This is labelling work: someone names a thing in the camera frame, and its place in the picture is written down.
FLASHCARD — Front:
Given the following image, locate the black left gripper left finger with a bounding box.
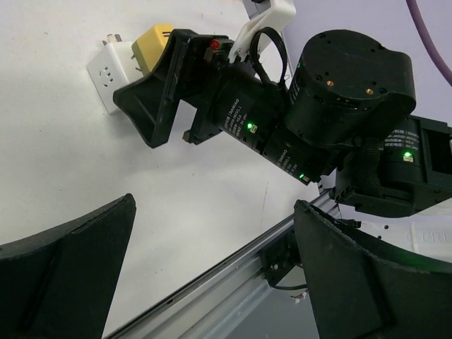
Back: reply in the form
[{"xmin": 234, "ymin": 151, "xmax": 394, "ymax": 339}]
[{"xmin": 1, "ymin": 194, "xmax": 136, "ymax": 338}]

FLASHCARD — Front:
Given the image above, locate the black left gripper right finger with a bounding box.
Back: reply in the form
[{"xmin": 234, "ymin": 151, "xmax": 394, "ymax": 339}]
[{"xmin": 294, "ymin": 200, "xmax": 451, "ymax": 338}]

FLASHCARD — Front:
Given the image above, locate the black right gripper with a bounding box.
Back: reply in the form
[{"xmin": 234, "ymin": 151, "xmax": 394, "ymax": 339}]
[{"xmin": 112, "ymin": 29, "xmax": 221, "ymax": 148}]

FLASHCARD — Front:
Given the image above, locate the yellow two-port USB charger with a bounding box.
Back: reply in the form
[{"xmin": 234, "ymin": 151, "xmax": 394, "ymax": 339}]
[{"xmin": 131, "ymin": 24, "xmax": 174, "ymax": 76}]

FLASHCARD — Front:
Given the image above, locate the white cube socket adapter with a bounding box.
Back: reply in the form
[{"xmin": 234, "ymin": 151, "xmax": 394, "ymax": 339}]
[{"xmin": 86, "ymin": 34, "xmax": 143, "ymax": 114}]

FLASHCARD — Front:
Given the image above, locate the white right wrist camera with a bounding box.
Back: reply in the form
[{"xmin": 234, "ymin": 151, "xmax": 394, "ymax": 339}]
[{"xmin": 228, "ymin": 0, "xmax": 296, "ymax": 64}]

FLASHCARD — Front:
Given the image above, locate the aluminium table frame rail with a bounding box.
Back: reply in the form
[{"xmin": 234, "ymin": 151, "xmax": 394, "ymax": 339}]
[{"xmin": 102, "ymin": 0, "xmax": 342, "ymax": 339}]

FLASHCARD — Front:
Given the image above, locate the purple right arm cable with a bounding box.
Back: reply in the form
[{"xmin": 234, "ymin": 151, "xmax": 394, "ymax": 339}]
[{"xmin": 405, "ymin": 0, "xmax": 452, "ymax": 85}]

